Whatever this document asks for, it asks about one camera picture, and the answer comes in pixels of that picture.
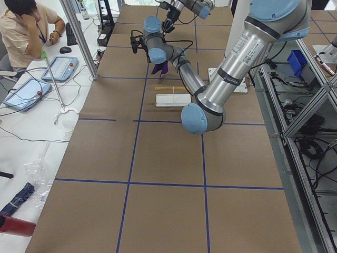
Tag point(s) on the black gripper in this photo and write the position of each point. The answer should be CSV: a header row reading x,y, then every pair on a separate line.
x,y
170,16

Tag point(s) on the purple towel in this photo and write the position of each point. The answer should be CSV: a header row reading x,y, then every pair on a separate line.
x,y
161,67

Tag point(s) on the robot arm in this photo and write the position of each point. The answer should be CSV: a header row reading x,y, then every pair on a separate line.
x,y
199,8
267,22

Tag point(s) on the wooden rack bar upper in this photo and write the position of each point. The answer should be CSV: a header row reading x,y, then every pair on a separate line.
x,y
166,88

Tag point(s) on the white towel rack base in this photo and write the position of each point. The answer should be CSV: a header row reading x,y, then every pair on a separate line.
x,y
172,100

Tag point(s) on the small black box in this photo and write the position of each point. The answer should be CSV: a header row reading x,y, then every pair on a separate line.
x,y
102,40

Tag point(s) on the black keyboard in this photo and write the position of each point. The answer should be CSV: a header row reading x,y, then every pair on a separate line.
x,y
70,36

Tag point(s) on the black computer mouse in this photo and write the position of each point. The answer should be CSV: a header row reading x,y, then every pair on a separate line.
x,y
65,49

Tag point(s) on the teach pendant far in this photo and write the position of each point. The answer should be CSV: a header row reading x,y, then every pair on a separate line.
x,y
62,67

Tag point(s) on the teach pendant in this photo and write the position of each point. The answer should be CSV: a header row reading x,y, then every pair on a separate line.
x,y
62,67
27,95

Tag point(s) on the blue storage bin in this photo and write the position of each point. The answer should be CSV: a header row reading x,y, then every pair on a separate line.
x,y
297,62

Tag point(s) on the reacher grabber stick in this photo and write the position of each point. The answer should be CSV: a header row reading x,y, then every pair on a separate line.
x,y
64,109

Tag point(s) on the seated person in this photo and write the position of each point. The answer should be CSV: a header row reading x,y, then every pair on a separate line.
x,y
25,28

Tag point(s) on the teach pendant near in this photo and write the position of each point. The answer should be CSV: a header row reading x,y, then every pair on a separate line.
x,y
27,95

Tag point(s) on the clear plastic wrap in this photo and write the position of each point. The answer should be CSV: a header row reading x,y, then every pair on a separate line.
x,y
40,177

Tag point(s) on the folded dark umbrella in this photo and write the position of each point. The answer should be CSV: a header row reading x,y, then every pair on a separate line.
x,y
19,199

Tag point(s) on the red bottle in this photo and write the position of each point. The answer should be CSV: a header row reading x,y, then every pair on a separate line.
x,y
14,226

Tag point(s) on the aluminium frame post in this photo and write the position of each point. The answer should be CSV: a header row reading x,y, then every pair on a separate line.
x,y
72,19

